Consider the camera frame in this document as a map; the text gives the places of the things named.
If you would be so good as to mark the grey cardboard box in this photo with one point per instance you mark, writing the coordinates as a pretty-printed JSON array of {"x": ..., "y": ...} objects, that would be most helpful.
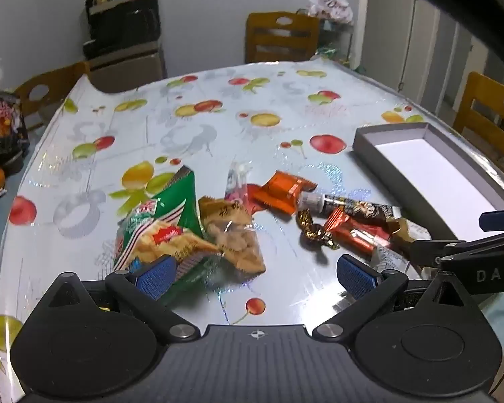
[{"x": 424, "y": 168}]

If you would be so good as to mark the metal shelf cart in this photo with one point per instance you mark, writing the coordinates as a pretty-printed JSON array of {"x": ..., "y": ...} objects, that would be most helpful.
[{"x": 340, "y": 46}]

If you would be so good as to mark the brown stick snack packet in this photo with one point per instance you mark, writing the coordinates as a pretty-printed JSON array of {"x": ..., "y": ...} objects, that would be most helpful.
[{"x": 361, "y": 210}]

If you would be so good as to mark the red orange wafer packet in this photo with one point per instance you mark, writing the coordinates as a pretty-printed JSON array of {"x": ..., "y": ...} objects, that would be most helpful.
[{"x": 353, "y": 233}]

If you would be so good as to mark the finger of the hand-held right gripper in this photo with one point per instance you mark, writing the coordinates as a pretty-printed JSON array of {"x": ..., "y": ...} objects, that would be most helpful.
[
  {"x": 428, "y": 252},
  {"x": 502, "y": 219}
]

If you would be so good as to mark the wooden chair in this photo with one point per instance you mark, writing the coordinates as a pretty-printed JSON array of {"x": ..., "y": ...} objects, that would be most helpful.
[
  {"x": 483, "y": 109},
  {"x": 277, "y": 37},
  {"x": 56, "y": 79}
]

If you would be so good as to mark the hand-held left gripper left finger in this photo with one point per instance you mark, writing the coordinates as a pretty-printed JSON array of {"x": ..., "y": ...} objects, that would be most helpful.
[{"x": 155, "y": 278}]

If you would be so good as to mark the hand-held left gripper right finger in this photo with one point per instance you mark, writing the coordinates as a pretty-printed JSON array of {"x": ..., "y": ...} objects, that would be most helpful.
[{"x": 355, "y": 278}]

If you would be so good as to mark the orange snack packet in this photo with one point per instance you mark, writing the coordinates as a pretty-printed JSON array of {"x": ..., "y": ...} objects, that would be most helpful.
[{"x": 279, "y": 193}]

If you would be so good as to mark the white door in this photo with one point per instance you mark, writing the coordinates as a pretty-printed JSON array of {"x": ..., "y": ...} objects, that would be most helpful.
[{"x": 395, "y": 37}]

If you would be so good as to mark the grey cabinet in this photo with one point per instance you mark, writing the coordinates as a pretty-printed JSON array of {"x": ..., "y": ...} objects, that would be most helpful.
[{"x": 126, "y": 69}]

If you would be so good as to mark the gold foil candy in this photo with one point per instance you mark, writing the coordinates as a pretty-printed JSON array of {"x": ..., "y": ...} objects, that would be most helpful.
[{"x": 313, "y": 231}]

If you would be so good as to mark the pink clear candy packet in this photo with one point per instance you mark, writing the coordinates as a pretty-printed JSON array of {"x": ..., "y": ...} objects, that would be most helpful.
[{"x": 237, "y": 184}]

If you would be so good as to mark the white gold snack packet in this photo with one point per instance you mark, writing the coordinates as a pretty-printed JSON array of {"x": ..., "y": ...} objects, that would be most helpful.
[{"x": 413, "y": 233}]

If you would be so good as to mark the white plastic bag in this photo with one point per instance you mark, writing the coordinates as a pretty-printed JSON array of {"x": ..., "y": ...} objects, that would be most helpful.
[{"x": 332, "y": 6}]

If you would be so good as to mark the fruit print tablecloth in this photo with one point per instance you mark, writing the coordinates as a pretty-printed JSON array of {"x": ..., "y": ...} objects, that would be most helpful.
[{"x": 218, "y": 151}]

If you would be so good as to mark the black noodle bag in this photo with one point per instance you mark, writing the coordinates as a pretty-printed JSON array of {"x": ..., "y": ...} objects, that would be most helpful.
[{"x": 2, "y": 128}]

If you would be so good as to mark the tan biscuit bag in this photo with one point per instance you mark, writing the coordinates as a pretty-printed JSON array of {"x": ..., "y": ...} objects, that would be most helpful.
[{"x": 235, "y": 239}]

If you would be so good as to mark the green chip bag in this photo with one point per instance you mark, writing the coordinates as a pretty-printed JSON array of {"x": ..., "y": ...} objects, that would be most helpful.
[{"x": 178, "y": 203}]

